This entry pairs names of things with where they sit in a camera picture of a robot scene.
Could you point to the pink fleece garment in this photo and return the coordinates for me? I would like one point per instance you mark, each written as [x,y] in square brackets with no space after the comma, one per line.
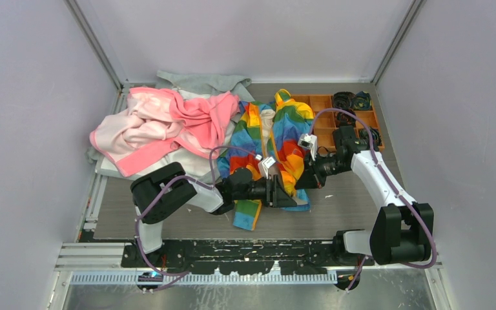
[158,121]

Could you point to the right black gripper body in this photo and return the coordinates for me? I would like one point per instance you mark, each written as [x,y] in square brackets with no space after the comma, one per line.
[327,166]

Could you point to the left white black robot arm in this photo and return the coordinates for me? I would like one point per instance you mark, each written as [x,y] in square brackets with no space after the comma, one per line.
[159,194]

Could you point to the silver slotted aluminium rail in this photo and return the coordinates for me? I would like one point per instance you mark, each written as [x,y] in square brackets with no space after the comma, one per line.
[154,278]

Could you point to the grey white garment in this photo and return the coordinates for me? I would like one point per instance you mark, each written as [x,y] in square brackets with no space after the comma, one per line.
[190,86]

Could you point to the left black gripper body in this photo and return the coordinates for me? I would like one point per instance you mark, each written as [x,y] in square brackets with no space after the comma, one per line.
[267,191]

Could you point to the blue green rolled tie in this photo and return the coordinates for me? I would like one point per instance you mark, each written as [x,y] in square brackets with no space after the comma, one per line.
[376,137]

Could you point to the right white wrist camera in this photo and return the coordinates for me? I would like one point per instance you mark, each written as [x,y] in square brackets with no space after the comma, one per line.
[309,142]

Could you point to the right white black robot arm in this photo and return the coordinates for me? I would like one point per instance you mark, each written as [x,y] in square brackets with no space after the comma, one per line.
[402,231]

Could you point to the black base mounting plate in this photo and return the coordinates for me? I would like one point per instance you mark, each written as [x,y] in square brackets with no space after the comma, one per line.
[247,257]

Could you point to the dark rolled tie back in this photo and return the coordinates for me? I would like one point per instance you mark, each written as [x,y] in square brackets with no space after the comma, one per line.
[343,100]

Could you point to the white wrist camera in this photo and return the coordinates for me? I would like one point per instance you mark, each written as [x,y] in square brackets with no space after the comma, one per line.
[309,142]
[268,167]

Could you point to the rainbow striped zip jacket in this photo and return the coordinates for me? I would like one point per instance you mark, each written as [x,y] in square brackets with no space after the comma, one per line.
[271,130]

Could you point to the orange compartment tray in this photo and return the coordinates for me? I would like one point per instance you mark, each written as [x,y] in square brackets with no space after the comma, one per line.
[325,124]

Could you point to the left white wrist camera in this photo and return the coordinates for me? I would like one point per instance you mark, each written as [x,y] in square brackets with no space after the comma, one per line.
[268,167]

